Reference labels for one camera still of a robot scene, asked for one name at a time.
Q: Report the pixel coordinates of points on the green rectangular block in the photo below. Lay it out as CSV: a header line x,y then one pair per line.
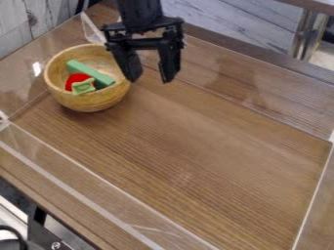
x,y
102,79

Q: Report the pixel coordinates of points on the wooden bowl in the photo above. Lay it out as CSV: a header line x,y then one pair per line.
x,y
93,55

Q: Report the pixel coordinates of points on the metal table leg background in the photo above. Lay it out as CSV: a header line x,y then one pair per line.
x,y
309,34

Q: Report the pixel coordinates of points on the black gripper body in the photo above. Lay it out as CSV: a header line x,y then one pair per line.
x,y
145,28

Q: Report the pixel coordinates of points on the red plush strawberry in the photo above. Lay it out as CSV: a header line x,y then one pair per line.
x,y
81,84

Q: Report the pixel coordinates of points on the black table frame bracket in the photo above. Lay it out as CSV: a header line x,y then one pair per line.
x,y
41,235

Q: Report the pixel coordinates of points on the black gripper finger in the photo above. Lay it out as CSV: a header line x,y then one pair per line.
x,y
169,63
128,59

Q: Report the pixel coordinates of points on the clear acrylic tray wall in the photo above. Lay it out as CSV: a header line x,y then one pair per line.
x,y
213,163

